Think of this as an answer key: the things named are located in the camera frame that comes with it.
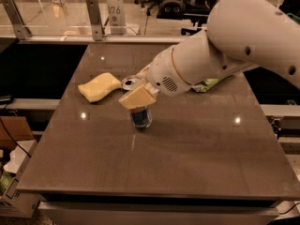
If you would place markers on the yellow sponge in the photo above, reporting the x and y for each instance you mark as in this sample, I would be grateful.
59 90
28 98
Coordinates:
99 87

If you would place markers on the cardboard box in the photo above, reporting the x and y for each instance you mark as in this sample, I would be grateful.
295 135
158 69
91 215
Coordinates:
12 130

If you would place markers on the white box on floor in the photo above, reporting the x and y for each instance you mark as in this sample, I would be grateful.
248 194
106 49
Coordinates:
13 203

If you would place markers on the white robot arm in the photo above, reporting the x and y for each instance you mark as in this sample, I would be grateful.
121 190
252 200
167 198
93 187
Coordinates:
238 34

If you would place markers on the red bull can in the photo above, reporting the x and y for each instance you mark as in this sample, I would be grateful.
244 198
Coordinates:
140 117

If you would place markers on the black office chair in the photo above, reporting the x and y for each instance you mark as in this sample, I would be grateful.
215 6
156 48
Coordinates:
196 11

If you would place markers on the metal bracket post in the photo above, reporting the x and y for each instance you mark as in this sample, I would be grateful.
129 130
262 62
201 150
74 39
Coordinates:
21 31
95 19

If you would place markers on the left metal bracket post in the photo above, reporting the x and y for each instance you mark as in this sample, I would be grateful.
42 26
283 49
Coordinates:
21 31

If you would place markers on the middle metal bracket post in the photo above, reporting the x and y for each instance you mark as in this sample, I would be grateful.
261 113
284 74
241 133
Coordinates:
95 19

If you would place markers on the white numbered stand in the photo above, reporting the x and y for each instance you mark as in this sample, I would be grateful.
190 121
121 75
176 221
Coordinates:
117 20

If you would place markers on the green chip bag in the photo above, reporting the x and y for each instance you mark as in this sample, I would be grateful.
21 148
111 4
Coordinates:
204 86

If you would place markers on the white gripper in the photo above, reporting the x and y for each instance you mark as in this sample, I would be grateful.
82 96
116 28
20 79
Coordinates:
163 69

